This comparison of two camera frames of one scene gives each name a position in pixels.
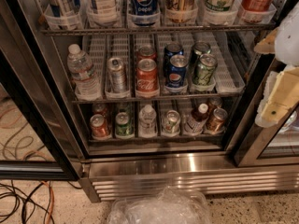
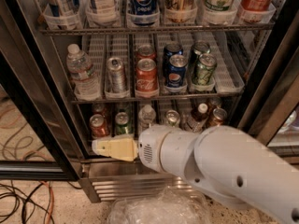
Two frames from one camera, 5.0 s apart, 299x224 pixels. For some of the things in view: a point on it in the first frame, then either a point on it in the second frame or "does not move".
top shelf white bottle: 102,6 does not move
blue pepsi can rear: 171,49 does not move
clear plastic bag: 168,205 does not move
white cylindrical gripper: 289,39 -> 151,147
